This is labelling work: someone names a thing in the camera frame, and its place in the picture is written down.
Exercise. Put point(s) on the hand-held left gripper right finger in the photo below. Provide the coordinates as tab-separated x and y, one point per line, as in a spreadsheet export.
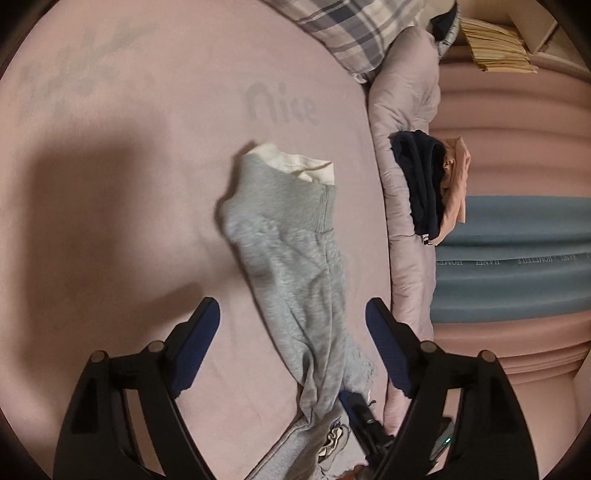
385	341

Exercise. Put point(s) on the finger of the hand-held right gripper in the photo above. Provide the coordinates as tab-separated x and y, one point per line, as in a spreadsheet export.
364	422

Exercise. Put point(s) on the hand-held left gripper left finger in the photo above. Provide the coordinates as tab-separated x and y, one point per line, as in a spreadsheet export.
196	337

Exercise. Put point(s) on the grey sweatpants with cream waistband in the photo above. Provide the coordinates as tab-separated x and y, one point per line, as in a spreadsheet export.
286	249

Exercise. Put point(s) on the light grey printed garment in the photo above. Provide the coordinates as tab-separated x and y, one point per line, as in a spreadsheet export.
304	447

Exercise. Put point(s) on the blue folded blanket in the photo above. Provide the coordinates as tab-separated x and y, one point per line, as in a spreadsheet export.
508	258

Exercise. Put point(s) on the peach garment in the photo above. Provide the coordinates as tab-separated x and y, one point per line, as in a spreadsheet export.
455	198

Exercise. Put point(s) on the pink bed sheet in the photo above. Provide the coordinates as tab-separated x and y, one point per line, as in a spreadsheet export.
138	184

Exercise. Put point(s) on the dark navy garment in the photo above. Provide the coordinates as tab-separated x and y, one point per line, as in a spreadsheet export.
422	180

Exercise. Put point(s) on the pink quilt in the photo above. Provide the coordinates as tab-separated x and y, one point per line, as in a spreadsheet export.
406	115

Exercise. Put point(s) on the plaid pillow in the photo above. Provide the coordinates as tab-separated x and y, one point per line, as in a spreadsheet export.
351	32

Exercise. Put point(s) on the stack of beige papers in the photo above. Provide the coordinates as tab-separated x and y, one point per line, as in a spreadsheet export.
496	46

